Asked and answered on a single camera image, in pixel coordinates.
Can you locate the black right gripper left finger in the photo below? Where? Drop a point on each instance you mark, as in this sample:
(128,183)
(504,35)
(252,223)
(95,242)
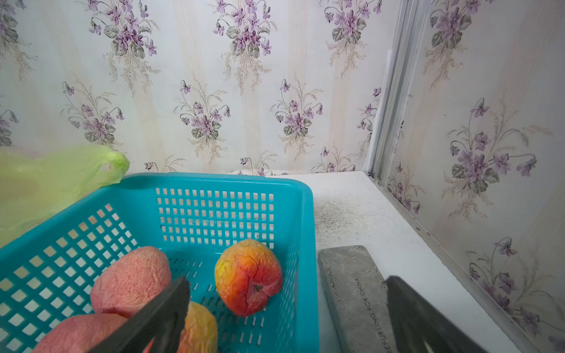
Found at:
(156,327)

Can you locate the yellow-green plastic bag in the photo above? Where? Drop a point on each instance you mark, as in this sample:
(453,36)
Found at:
(33,189)

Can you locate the teal plastic basket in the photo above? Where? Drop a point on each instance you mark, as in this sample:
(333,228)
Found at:
(47,274)

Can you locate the yellow-orange peach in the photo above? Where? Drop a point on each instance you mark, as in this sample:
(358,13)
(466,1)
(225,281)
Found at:
(201,331)

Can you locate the grey sharpening stone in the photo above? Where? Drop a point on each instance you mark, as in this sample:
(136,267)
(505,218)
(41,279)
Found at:
(357,297)

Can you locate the red-yellow wrinkled peach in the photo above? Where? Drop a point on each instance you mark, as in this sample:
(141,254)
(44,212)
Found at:
(247,275)

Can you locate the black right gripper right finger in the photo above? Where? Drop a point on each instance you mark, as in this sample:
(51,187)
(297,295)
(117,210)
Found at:
(418,326)

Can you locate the pink peach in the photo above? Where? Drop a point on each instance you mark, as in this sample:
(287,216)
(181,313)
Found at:
(131,282)
(80,333)

